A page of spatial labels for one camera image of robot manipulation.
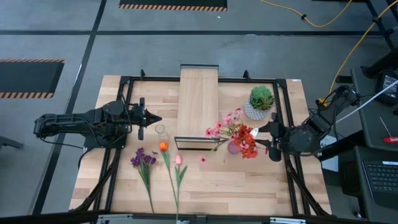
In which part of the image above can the pink glass vase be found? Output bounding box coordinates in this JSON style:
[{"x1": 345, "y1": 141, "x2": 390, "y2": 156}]
[{"x1": 226, "y1": 139, "x2": 241, "y2": 156}]

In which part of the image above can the black device with screen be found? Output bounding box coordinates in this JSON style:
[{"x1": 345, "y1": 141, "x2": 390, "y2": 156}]
[{"x1": 374, "y1": 70, "x2": 398, "y2": 107}]

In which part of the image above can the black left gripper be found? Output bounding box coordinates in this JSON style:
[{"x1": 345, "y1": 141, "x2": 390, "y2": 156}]
[{"x1": 130, "y1": 97, "x2": 163, "y2": 141}]

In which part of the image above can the black crossbar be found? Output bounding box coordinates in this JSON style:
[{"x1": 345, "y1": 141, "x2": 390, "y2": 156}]
[{"x1": 0, "y1": 210, "x2": 398, "y2": 224}]

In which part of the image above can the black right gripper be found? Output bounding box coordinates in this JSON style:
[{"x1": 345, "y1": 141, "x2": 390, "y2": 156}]
[{"x1": 254, "y1": 111, "x2": 292, "y2": 162}]

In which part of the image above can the wooden shelf black frame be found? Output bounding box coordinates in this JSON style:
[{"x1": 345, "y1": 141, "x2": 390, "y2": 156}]
[{"x1": 173, "y1": 63, "x2": 220, "y2": 151}]

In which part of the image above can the orange tulip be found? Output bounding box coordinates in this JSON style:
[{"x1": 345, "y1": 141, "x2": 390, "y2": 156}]
[{"x1": 159, "y1": 141, "x2": 180, "y2": 215}]

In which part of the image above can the white rod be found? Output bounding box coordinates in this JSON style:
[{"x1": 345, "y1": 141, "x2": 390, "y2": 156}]
[{"x1": 335, "y1": 80, "x2": 398, "y2": 124}]

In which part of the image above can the black laptop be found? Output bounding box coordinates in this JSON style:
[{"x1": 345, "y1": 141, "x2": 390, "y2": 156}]
[{"x1": 361, "y1": 160, "x2": 398, "y2": 210}]

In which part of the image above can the clear glass vase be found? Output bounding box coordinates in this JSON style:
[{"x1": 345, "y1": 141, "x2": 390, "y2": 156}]
[{"x1": 154, "y1": 123, "x2": 171, "y2": 144}]

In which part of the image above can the pink tulip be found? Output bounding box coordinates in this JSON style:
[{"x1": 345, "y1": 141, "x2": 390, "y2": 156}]
[{"x1": 174, "y1": 154, "x2": 188, "y2": 224}]

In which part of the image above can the yellow extension cable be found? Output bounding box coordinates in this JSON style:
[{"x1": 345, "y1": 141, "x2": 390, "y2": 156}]
[
  {"x1": 316, "y1": 0, "x2": 398, "y2": 108},
  {"x1": 259, "y1": 0, "x2": 354, "y2": 28}
]

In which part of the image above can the white paper sheet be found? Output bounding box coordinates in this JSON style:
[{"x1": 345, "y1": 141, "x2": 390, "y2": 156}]
[{"x1": 320, "y1": 134, "x2": 340, "y2": 172}]

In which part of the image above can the black mat with hazard stripes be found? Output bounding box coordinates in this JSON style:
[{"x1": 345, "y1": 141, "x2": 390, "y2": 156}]
[
  {"x1": 0, "y1": 58, "x2": 65, "y2": 100},
  {"x1": 118, "y1": 0, "x2": 228, "y2": 12}
]

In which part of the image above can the red handled screwdriver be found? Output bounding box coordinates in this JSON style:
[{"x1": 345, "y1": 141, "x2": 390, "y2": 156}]
[{"x1": 379, "y1": 116, "x2": 398, "y2": 144}]

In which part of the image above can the red flower bunch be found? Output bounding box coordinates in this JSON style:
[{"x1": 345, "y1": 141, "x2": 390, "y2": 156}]
[{"x1": 232, "y1": 124, "x2": 260, "y2": 160}]

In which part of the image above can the gray chair base leg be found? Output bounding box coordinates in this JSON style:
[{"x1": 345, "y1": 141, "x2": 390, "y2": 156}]
[{"x1": 0, "y1": 135, "x2": 25, "y2": 151}]

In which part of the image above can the green succulent in patterned pot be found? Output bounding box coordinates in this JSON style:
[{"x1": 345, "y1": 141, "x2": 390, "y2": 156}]
[{"x1": 243, "y1": 85, "x2": 276, "y2": 121}]

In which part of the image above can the silver metal bracket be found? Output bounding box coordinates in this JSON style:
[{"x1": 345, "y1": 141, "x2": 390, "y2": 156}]
[
  {"x1": 269, "y1": 217, "x2": 308, "y2": 224},
  {"x1": 96, "y1": 213, "x2": 134, "y2": 224}
]

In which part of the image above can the dark gray side table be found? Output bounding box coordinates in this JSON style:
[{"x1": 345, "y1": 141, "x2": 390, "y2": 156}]
[
  {"x1": 350, "y1": 67, "x2": 398, "y2": 152},
  {"x1": 353, "y1": 145, "x2": 398, "y2": 224}
]

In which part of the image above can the black stand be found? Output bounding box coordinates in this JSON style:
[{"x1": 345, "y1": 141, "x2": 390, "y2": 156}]
[{"x1": 362, "y1": 0, "x2": 398, "y2": 79}]

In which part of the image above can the purple flower bunch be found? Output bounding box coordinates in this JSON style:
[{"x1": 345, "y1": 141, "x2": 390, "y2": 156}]
[{"x1": 129, "y1": 147, "x2": 159, "y2": 214}]

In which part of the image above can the pink blossom flower spray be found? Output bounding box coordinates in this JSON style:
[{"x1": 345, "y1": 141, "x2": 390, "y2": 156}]
[{"x1": 198, "y1": 107, "x2": 245, "y2": 165}]

